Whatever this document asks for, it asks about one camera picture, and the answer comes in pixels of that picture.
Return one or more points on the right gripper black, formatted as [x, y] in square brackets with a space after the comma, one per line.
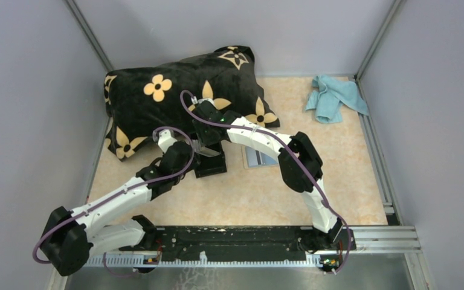
[203, 139]

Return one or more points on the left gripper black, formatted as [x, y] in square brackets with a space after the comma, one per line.
[190, 157]

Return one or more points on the light blue towel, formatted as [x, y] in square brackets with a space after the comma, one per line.
[329, 94]

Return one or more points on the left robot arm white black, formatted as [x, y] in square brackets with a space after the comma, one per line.
[71, 237]

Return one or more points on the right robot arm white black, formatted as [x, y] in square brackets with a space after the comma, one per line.
[300, 164]

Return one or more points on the black card holder box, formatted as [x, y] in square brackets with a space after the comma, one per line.
[209, 166]

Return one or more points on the black pillow with cream flowers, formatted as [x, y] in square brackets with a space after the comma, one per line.
[139, 100]

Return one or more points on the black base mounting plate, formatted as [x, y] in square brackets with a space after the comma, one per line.
[235, 244]

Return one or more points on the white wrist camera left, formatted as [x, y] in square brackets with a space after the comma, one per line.
[166, 138]

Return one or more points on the aluminium frame rail front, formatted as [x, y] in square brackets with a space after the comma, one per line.
[368, 239]

